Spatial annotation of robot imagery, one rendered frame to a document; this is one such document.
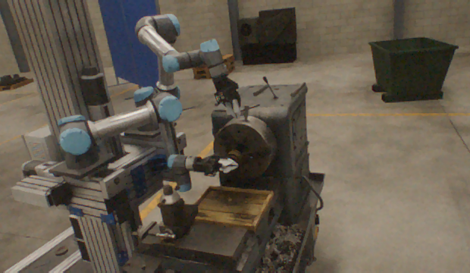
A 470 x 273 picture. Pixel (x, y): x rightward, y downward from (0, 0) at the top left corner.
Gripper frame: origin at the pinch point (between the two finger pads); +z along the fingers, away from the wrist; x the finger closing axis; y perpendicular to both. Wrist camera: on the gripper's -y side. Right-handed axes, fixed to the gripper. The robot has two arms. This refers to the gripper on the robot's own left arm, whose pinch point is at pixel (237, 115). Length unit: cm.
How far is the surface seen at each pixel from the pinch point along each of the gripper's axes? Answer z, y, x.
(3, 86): -150, -607, -1036
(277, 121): 14.5, -26.4, 7.8
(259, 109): 6.5, -30.1, -1.1
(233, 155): 18.3, 1.1, -9.1
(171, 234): 27, 50, -19
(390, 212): 145, -138, 34
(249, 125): 8.8, -11.3, -1.5
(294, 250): 77, -3, 2
